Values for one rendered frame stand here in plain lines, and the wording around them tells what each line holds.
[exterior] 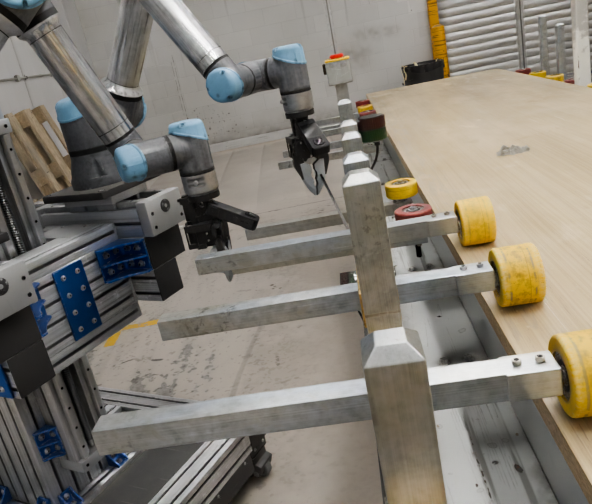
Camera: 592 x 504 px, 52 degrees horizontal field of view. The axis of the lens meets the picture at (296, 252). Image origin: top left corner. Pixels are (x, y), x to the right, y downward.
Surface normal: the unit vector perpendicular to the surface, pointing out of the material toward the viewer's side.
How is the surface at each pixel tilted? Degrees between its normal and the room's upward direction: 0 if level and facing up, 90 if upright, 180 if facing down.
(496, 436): 0
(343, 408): 90
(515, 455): 0
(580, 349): 27
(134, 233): 90
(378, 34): 90
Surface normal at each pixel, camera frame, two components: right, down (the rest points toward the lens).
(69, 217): -0.46, 0.37
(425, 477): -0.05, 0.33
